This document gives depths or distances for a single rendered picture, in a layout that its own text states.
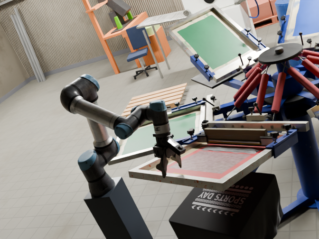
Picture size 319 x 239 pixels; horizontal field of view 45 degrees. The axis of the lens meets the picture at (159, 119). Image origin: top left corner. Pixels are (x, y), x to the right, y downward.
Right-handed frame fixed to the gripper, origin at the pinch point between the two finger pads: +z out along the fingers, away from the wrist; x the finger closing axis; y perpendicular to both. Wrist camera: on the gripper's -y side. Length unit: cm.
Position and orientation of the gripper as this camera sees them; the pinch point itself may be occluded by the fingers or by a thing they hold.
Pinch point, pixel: (173, 172)
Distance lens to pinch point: 184.6
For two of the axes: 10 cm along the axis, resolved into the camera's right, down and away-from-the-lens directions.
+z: 1.8, 9.6, 2.1
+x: -6.5, 2.8, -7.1
